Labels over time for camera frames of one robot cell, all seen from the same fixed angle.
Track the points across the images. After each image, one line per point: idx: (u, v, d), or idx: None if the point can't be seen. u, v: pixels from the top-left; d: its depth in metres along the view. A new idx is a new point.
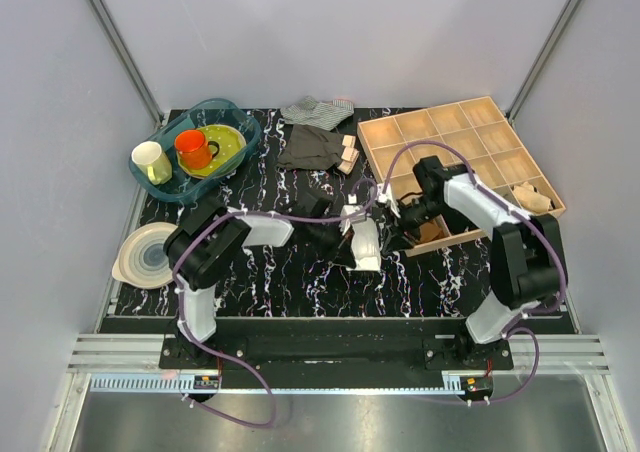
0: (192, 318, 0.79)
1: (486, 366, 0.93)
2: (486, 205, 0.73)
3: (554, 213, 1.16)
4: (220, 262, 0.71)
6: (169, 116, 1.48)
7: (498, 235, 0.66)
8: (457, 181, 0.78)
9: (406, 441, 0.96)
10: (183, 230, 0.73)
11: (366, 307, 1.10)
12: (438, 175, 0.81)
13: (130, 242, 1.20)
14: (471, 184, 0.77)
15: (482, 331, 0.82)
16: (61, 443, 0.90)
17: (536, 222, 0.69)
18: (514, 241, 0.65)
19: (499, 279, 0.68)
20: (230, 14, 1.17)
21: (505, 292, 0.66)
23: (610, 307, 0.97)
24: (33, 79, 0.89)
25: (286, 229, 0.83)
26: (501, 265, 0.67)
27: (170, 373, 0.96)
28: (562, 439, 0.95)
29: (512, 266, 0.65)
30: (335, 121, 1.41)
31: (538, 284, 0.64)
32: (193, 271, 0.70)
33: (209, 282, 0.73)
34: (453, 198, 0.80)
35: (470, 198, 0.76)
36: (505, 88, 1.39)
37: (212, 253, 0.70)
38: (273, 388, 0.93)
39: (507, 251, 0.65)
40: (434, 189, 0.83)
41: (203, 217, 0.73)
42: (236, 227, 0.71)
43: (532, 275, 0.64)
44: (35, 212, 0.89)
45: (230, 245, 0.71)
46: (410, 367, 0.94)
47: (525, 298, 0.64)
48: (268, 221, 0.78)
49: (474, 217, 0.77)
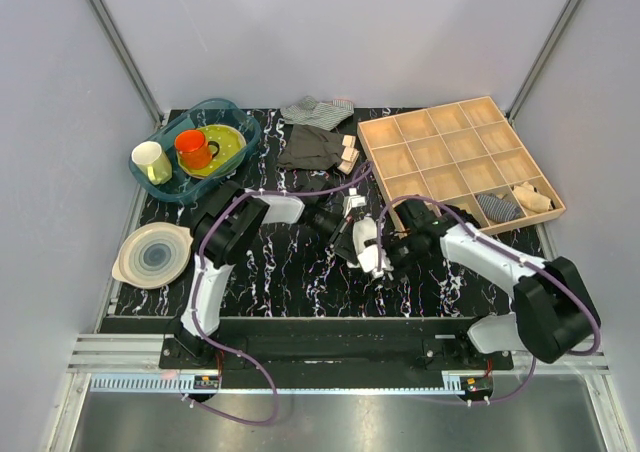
0: (205, 306, 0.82)
1: (486, 367, 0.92)
2: (496, 259, 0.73)
3: (553, 213, 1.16)
4: (244, 238, 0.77)
6: (169, 116, 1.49)
7: (522, 294, 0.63)
8: (453, 237, 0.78)
9: (406, 441, 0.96)
10: (206, 212, 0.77)
11: (366, 307, 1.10)
12: (432, 230, 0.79)
13: (130, 241, 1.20)
14: (470, 236, 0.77)
15: (487, 342, 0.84)
16: (61, 443, 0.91)
17: (550, 268, 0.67)
18: (541, 298, 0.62)
19: (528, 333, 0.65)
20: (230, 14, 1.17)
21: (541, 348, 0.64)
23: (610, 307, 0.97)
24: (33, 79, 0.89)
25: (298, 207, 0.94)
26: (529, 322, 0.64)
27: (170, 373, 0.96)
28: (562, 439, 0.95)
29: (546, 324, 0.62)
30: (335, 121, 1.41)
31: (573, 335, 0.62)
32: (220, 248, 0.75)
33: (234, 258, 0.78)
34: (455, 253, 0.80)
35: (474, 253, 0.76)
36: (505, 88, 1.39)
37: (237, 229, 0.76)
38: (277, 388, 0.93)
39: (538, 309, 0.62)
40: (430, 244, 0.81)
41: (223, 198, 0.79)
42: (256, 206, 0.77)
43: (565, 325, 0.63)
44: (36, 212, 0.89)
45: (253, 221, 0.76)
46: (410, 367, 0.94)
47: (563, 350, 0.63)
48: (282, 199, 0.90)
49: (482, 269, 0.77)
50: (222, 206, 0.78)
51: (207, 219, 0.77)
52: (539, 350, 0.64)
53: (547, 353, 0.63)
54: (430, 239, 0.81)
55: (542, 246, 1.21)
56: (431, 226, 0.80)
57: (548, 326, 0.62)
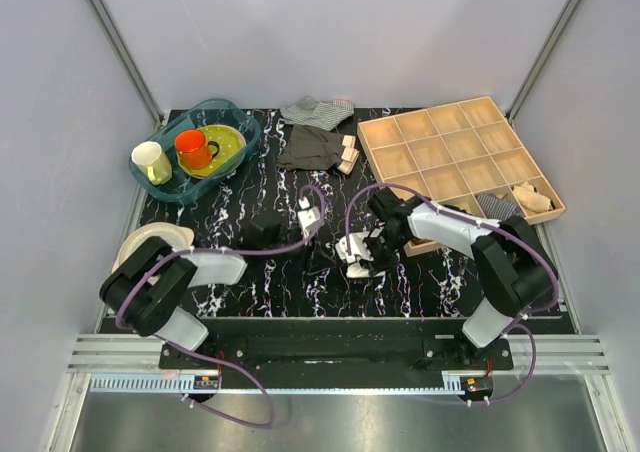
0: (176, 334, 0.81)
1: (486, 366, 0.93)
2: (456, 226, 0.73)
3: (553, 212, 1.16)
4: (165, 304, 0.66)
6: (168, 116, 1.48)
7: (478, 250, 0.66)
8: (417, 212, 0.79)
9: (406, 441, 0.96)
10: (122, 273, 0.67)
11: (366, 307, 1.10)
12: (399, 213, 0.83)
13: (130, 240, 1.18)
14: (433, 210, 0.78)
15: (481, 335, 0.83)
16: (60, 443, 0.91)
17: (505, 226, 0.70)
18: (497, 251, 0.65)
19: (493, 292, 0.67)
20: (230, 14, 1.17)
21: (505, 302, 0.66)
23: (610, 307, 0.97)
24: (34, 79, 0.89)
25: (239, 265, 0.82)
26: (490, 279, 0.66)
27: (169, 373, 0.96)
28: (561, 439, 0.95)
29: (505, 277, 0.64)
30: (335, 121, 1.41)
31: (533, 286, 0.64)
32: (135, 317, 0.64)
33: (152, 325, 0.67)
34: (422, 229, 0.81)
35: (438, 225, 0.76)
36: (505, 88, 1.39)
37: (155, 296, 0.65)
38: (267, 388, 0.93)
39: (494, 262, 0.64)
40: (400, 226, 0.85)
41: (146, 257, 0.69)
42: (181, 268, 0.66)
43: (526, 278, 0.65)
44: (36, 212, 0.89)
45: (172, 287, 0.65)
46: (409, 367, 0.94)
47: (525, 303, 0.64)
48: (217, 257, 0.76)
49: (450, 242, 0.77)
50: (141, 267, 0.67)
51: (122, 279, 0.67)
52: (505, 305, 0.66)
53: (512, 307, 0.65)
54: (400, 221, 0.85)
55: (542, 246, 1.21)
56: (399, 207, 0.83)
57: (506, 279, 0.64)
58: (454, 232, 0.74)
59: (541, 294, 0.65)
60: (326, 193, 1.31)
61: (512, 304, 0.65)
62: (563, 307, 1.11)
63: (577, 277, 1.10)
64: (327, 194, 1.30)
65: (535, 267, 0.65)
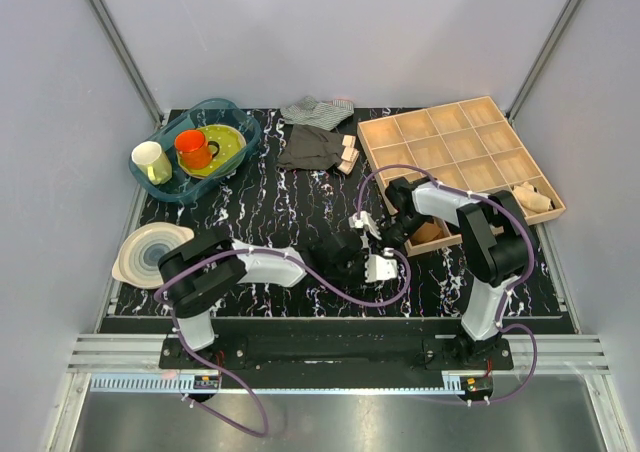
0: (188, 330, 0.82)
1: (486, 366, 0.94)
2: (448, 197, 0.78)
3: (553, 212, 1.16)
4: (206, 297, 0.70)
6: (168, 115, 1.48)
7: (463, 216, 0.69)
8: (421, 188, 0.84)
9: (406, 440, 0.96)
10: (180, 253, 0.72)
11: (366, 307, 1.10)
12: (405, 189, 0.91)
13: (124, 259, 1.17)
14: (433, 186, 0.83)
15: (476, 325, 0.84)
16: (60, 443, 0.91)
17: (494, 198, 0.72)
18: (479, 219, 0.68)
19: (471, 257, 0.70)
20: (230, 13, 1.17)
21: (481, 268, 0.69)
23: (610, 306, 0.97)
24: (34, 80, 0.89)
25: (298, 273, 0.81)
26: (470, 245, 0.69)
27: (170, 373, 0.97)
28: (562, 440, 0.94)
29: (484, 245, 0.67)
30: (335, 121, 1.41)
31: (512, 257, 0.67)
32: (177, 298, 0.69)
33: (190, 310, 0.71)
34: (424, 205, 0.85)
35: (436, 197, 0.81)
36: (505, 88, 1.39)
37: (198, 286, 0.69)
38: (252, 388, 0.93)
39: (475, 229, 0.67)
40: (405, 201, 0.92)
41: (204, 246, 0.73)
42: (232, 269, 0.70)
43: (504, 248, 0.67)
44: (35, 212, 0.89)
45: (218, 284, 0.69)
46: (410, 367, 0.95)
47: (500, 272, 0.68)
48: (276, 259, 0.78)
49: (444, 216, 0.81)
50: (197, 253, 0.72)
51: (177, 259, 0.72)
52: (481, 271, 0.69)
53: (487, 273, 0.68)
54: (405, 196, 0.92)
55: (542, 245, 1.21)
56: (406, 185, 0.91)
57: (484, 246, 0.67)
58: (446, 200, 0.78)
59: (518, 266, 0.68)
60: (326, 193, 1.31)
61: (488, 270, 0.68)
62: (563, 308, 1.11)
63: (578, 277, 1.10)
64: (328, 194, 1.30)
65: (515, 240, 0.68)
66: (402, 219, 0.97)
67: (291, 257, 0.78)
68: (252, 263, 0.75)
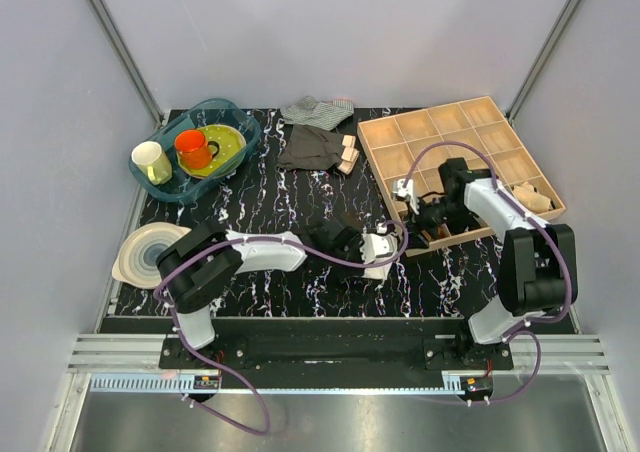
0: (189, 326, 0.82)
1: (486, 366, 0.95)
2: (504, 209, 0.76)
3: (554, 212, 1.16)
4: (206, 290, 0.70)
6: (168, 116, 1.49)
7: (510, 239, 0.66)
8: (477, 184, 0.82)
9: (406, 440, 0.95)
10: (175, 250, 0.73)
11: (366, 307, 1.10)
12: (461, 175, 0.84)
13: (123, 259, 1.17)
14: (492, 188, 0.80)
15: (483, 333, 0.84)
16: (60, 443, 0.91)
17: (550, 230, 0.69)
18: (524, 249, 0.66)
19: (505, 282, 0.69)
20: (230, 13, 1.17)
21: (510, 296, 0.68)
23: (610, 305, 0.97)
24: (33, 80, 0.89)
25: (298, 256, 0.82)
26: (508, 269, 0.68)
27: (170, 373, 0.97)
28: (562, 439, 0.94)
29: (520, 275, 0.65)
30: (335, 121, 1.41)
31: (545, 295, 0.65)
32: (177, 294, 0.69)
33: (192, 305, 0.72)
34: (474, 202, 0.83)
35: (490, 203, 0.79)
36: (505, 88, 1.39)
37: (196, 280, 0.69)
38: (257, 387, 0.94)
39: (517, 257, 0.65)
40: (455, 188, 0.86)
41: (198, 239, 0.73)
42: (228, 259, 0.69)
43: (540, 286, 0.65)
44: (34, 212, 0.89)
45: (215, 275, 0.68)
46: (409, 367, 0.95)
47: (529, 307, 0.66)
48: (273, 246, 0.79)
49: (490, 221, 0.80)
50: (192, 248, 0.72)
51: (174, 256, 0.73)
52: (508, 297, 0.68)
53: (513, 302, 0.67)
54: (458, 183, 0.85)
55: None
56: (463, 171, 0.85)
57: (521, 276, 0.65)
58: (499, 211, 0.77)
59: (549, 305, 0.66)
60: (326, 193, 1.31)
61: (515, 299, 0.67)
62: None
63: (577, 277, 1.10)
64: (328, 194, 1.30)
65: (556, 279, 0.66)
66: (446, 203, 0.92)
67: (289, 240, 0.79)
68: (248, 252, 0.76)
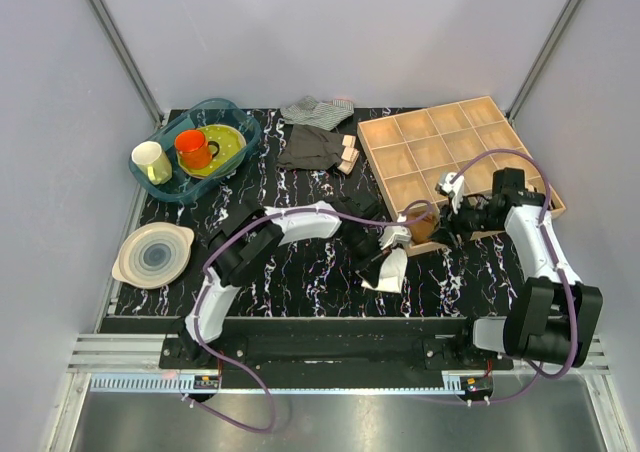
0: (207, 313, 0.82)
1: (487, 366, 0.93)
2: (538, 250, 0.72)
3: (554, 212, 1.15)
4: (254, 264, 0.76)
6: (169, 116, 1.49)
7: (529, 286, 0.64)
8: (522, 211, 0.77)
9: (406, 440, 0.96)
10: (222, 230, 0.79)
11: (366, 307, 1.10)
12: (511, 195, 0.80)
13: (123, 259, 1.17)
14: (537, 220, 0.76)
15: (483, 340, 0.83)
16: (60, 443, 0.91)
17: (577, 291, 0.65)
18: (539, 305, 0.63)
19: (510, 323, 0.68)
20: (230, 14, 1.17)
21: (510, 338, 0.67)
23: (609, 306, 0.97)
24: (33, 81, 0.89)
25: (333, 223, 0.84)
26: (517, 315, 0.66)
27: (170, 373, 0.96)
28: (562, 440, 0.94)
29: (526, 326, 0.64)
30: (335, 121, 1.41)
31: (547, 349, 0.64)
32: (229, 270, 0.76)
33: (243, 279, 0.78)
34: (511, 226, 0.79)
35: (527, 238, 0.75)
36: (505, 88, 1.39)
37: (245, 255, 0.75)
38: (270, 388, 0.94)
39: (529, 310, 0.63)
40: (501, 207, 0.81)
41: (240, 218, 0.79)
42: (271, 233, 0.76)
43: (544, 340, 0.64)
44: (35, 212, 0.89)
45: (261, 249, 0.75)
46: (409, 367, 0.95)
47: (526, 355, 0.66)
48: (309, 215, 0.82)
49: (521, 253, 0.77)
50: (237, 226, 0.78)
51: (222, 236, 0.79)
52: (508, 335, 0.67)
53: (511, 343, 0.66)
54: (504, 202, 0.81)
55: None
56: (513, 190, 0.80)
57: (529, 325, 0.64)
58: (533, 250, 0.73)
59: (548, 359, 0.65)
60: (325, 193, 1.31)
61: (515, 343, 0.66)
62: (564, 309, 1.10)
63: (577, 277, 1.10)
64: (328, 194, 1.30)
65: (563, 337, 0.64)
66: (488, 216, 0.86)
67: (323, 208, 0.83)
68: (287, 225, 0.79)
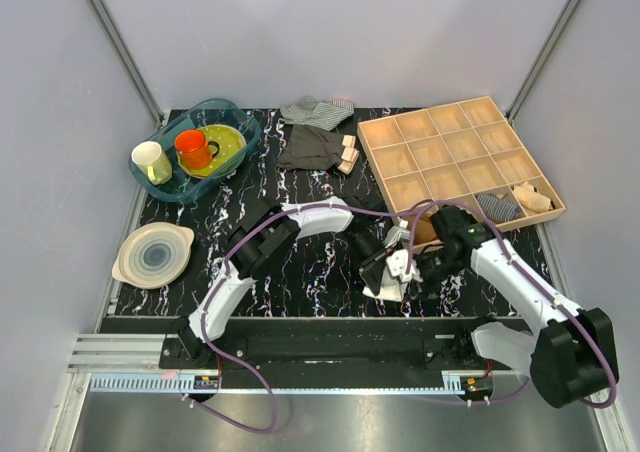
0: (219, 307, 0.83)
1: (486, 366, 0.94)
2: (526, 289, 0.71)
3: (553, 212, 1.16)
4: (271, 258, 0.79)
6: (169, 116, 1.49)
7: (548, 339, 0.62)
8: (487, 252, 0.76)
9: (406, 440, 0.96)
10: (241, 226, 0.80)
11: (366, 307, 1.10)
12: (464, 236, 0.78)
13: (123, 259, 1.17)
14: (505, 257, 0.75)
15: (487, 347, 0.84)
16: (60, 443, 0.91)
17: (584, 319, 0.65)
18: (566, 350, 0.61)
19: (541, 378, 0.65)
20: (230, 14, 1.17)
21: (550, 393, 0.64)
23: (609, 306, 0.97)
24: (34, 82, 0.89)
25: (345, 218, 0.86)
26: (548, 368, 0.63)
27: (170, 373, 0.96)
28: (562, 440, 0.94)
29: (563, 376, 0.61)
30: (335, 121, 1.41)
31: (587, 388, 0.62)
32: (248, 262, 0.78)
33: (260, 272, 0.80)
34: (483, 268, 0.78)
35: (507, 278, 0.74)
36: (506, 88, 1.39)
37: (264, 249, 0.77)
38: (273, 388, 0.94)
39: (560, 360, 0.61)
40: (459, 249, 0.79)
41: (258, 214, 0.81)
42: (290, 228, 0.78)
43: (581, 379, 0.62)
44: (35, 212, 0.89)
45: (280, 242, 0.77)
46: (409, 367, 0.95)
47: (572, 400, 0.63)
48: (324, 211, 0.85)
49: (506, 292, 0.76)
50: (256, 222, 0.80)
51: (242, 232, 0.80)
52: (546, 392, 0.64)
53: (554, 399, 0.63)
54: (460, 243, 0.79)
55: (542, 245, 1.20)
56: (463, 231, 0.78)
57: (564, 376, 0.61)
58: (520, 290, 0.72)
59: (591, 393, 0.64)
60: (326, 193, 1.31)
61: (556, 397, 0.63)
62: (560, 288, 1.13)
63: (577, 277, 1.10)
64: (328, 194, 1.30)
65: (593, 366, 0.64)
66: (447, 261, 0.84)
67: (336, 204, 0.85)
68: (303, 220, 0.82)
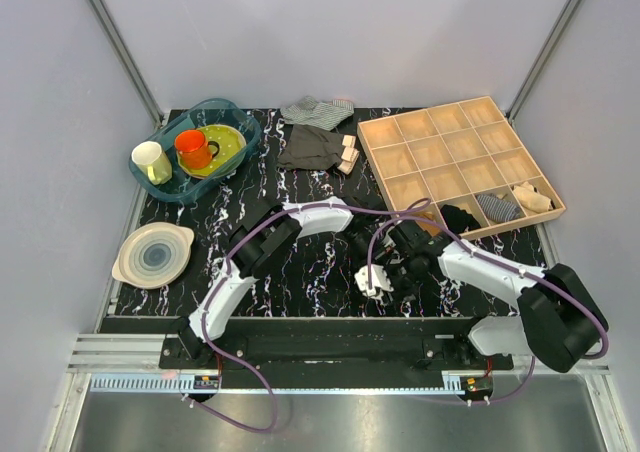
0: (220, 307, 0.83)
1: (486, 366, 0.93)
2: (497, 273, 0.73)
3: (553, 213, 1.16)
4: (272, 256, 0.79)
6: (168, 116, 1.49)
7: (527, 306, 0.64)
8: (448, 254, 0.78)
9: (406, 440, 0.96)
10: (243, 226, 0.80)
11: (367, 307, 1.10)
12: (428, 251, 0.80)
13: (123, 259, 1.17)
14: (466, 252, 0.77)
15: (489, 345, 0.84)
16: (60, 443, 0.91)
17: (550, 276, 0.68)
18: (546, 308, 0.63)
19: (540, 349, 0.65)
20: (230, 14, 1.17)
21: (556, 360, 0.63)
23: (608, 306, 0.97)
24: (34, 81, 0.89)
25: (346, 218, 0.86)
26: (539, 335, 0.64)
27: (170, 373, 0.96)
28: (562, 440, 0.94)
29: (555, 335, 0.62)
30: (335, 121, 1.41)
31: (583, 340, 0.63)
32: (249, 261, 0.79)
33: (261, 269, 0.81)
34: (454, 270, 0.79)
35: (475, 269, 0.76)
36: (506, 88, 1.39)
37: (266, 248, 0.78)
38: (273, 388, 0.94)
39: (545, 319, 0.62)
40: (428, 263, 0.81)
41: (260, 213, 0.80)
42: (292, 226, 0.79)
43: (575, 333, 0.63)
44: (35, 212, 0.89)
45: (281, 241, 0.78)
46: (409, 367, 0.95)
47: (576, 358, 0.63)
48: (324, 211, 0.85)
49: (483, 284, 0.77)
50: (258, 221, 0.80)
51: (243, 231, 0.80)
52: (550, 359, 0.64)
53: (561, 363, 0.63)
54: (428, 258, 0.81)
55: (542, 245, 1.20)
56: (426, 246, 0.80)
57: (558, 335, 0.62)
58: (491, 276, 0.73)
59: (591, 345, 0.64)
60: (326, 193, 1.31)
61: (561, 361, 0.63)
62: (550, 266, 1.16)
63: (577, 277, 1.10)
64: (328, 194, 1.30)
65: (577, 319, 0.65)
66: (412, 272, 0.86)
67: (336, 204, 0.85)
68: (304, 220, 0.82)
